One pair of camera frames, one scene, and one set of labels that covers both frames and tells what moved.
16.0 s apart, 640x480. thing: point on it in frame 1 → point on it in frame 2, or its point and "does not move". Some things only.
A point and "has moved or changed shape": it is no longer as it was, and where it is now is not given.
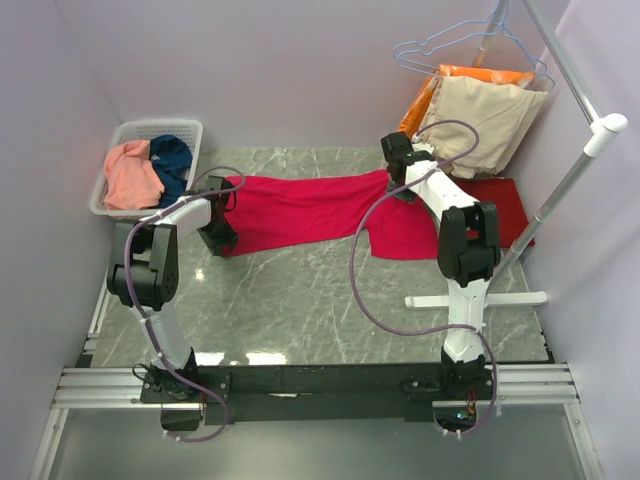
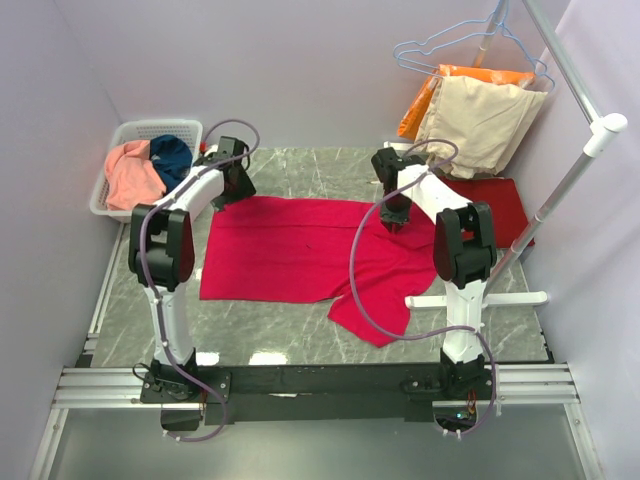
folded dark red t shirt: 502,192 does not move
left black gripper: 217,245 → 246,189
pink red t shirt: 268,208 has moved or changed shape
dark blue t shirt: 173,159 does not move
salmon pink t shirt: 130,180 does not move
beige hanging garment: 502,115 does not move
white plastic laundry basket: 188,130 does not move
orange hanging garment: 419,107 does not move
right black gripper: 406,195 → 397,219
